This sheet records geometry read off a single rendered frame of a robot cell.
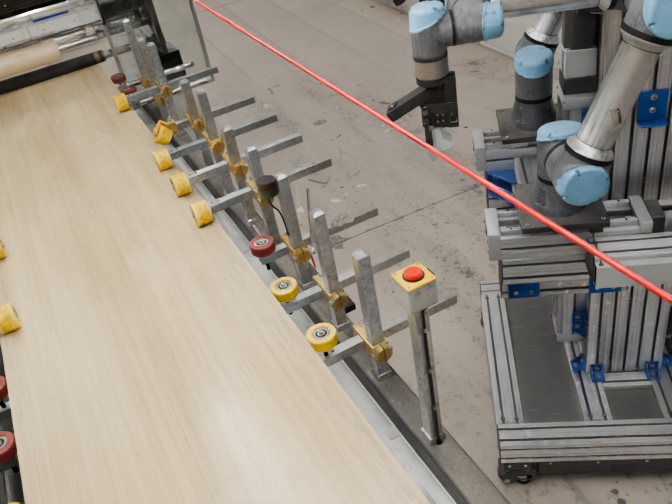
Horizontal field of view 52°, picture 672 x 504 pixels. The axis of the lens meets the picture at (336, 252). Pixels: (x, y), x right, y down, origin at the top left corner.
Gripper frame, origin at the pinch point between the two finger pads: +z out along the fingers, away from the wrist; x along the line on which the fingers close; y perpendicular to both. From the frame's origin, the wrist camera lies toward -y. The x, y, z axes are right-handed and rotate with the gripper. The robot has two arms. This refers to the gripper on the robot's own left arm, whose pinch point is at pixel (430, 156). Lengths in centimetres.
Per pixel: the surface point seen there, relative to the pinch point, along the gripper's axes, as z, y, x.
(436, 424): 55, -4, -35
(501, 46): 125, 52, 387
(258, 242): 41, -57, 29
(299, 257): 46, -45, 27
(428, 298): 14.0, -2.3, -35.3
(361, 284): 26.9, -19.6, -13.1
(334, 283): 44, -31, 9
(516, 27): 106, 62, 370
